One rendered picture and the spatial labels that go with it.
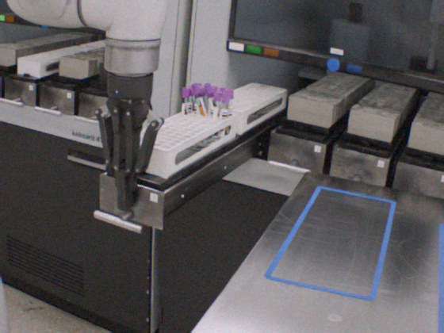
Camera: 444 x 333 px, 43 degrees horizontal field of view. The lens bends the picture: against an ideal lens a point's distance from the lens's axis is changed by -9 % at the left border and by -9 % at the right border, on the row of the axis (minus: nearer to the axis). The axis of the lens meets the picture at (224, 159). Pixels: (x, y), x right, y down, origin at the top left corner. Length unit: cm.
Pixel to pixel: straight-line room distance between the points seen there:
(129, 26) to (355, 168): 65
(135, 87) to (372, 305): 49
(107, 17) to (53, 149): 89
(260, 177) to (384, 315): 77
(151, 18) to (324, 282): 46
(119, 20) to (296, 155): 62
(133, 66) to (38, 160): 94
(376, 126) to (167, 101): 56
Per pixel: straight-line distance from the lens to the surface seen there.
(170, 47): 156
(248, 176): 143
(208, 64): 152
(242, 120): 130
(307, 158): 137
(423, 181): 132
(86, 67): 171
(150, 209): 103
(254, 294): 72
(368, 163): 133
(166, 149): 103
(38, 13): 98
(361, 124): 139
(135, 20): 90
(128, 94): 94
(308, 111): 142
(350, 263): 82
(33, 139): 180
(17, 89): 181
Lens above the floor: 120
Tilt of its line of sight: 20 degrees down
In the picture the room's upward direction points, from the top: 5 degrees clockwise
